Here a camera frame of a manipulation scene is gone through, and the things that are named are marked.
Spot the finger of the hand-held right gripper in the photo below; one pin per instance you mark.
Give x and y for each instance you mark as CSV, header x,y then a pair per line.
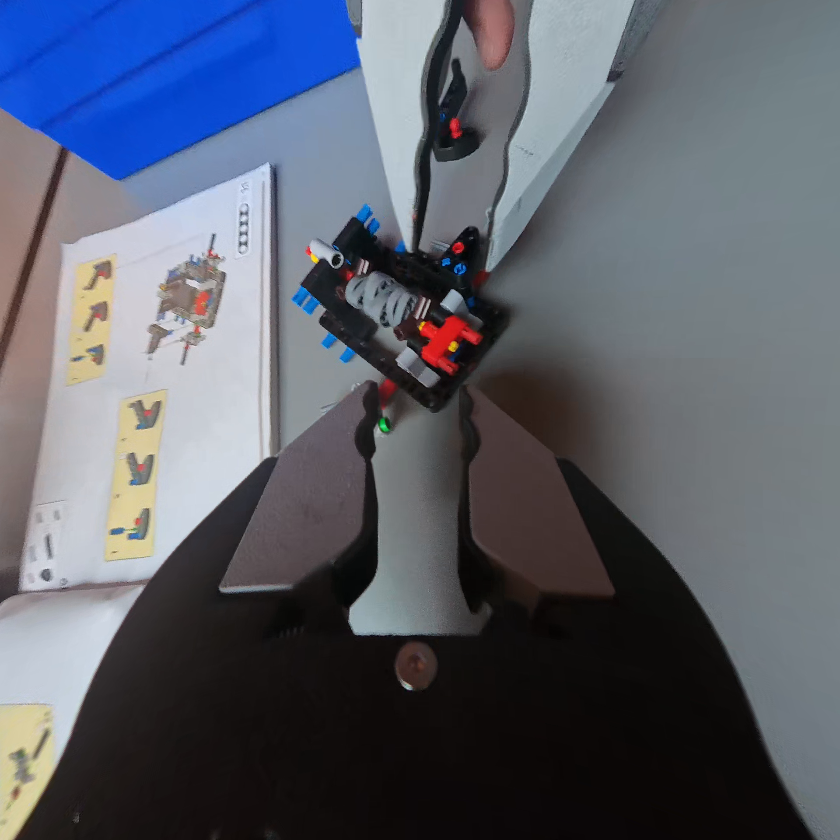
x,y
564,98
394,98

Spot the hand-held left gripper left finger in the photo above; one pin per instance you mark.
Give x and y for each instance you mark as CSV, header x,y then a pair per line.
x,y
302,518

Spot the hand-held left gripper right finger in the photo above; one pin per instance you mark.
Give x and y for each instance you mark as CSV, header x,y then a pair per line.
x,y
531,525

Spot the black angled lego piece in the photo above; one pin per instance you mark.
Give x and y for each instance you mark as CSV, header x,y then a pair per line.
x,y
453,148

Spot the black frame lego assembly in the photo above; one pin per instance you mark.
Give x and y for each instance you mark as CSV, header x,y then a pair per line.
x,y
387,302

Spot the open lego instruction booklet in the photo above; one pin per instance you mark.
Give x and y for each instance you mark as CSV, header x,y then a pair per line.
x,y
197,394

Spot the person's right hand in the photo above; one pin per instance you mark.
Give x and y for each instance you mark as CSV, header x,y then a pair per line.
x,y
492,29

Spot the blue plastic bin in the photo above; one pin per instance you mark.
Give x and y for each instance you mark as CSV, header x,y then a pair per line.
x,y
164,65

